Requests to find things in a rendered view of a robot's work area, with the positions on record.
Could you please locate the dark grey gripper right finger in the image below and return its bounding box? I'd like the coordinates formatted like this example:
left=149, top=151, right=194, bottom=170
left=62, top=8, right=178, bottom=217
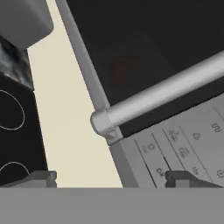
left=164, top=170, right=224, bottom=189

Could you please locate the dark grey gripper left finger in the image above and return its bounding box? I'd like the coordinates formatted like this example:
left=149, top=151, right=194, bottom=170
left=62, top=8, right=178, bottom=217
left=0, top=170, right=58, bottom=189

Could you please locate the grey microwave oven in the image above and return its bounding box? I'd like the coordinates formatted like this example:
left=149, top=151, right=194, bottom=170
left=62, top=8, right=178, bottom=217
left=108, top=93, right=224, bottom=189

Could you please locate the black glass microwave door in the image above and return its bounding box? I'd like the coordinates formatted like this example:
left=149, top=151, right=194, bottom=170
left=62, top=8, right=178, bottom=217
left=54, top=0, right=224, bottom=147

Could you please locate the black hob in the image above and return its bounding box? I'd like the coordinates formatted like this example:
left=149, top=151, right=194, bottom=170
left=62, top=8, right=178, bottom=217
left=0, top=73, right=49, bottom=188

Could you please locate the grey rounded range hood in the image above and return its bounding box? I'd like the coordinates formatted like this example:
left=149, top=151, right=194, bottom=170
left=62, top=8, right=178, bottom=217
left=0, top=0, right=55, bottom=53

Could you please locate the grey microwave door handle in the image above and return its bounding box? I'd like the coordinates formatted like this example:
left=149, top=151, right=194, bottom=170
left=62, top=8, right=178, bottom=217
left=89, top=50, right=224, bottom=137

